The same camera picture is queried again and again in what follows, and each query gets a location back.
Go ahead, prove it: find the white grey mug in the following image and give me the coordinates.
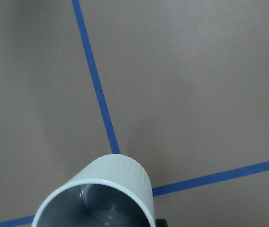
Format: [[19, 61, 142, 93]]
[[32, 154, 156, 227]]

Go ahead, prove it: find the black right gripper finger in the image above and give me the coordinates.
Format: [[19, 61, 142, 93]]
[[156, 219, 168, 227]]

